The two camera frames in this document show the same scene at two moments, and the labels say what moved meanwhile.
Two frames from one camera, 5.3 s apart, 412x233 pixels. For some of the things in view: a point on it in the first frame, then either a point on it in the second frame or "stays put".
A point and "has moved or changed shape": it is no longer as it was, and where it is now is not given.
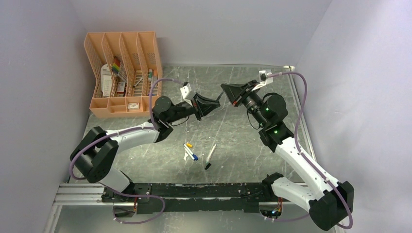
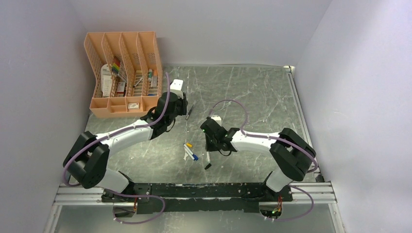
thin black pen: x=219 y=96 has moved or changed shape
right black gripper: x=235 y=92 to x=210 y=148
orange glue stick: x=155 y=77 stays put
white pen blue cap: x=195 y=157 stays put
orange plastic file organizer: x=123 y=65 stays put
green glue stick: x=149 y=74 stays put
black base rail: x=242 y=197 stays put
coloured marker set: x=115 y=66 stays put
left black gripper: x=203 y=106 to x=183 y=102
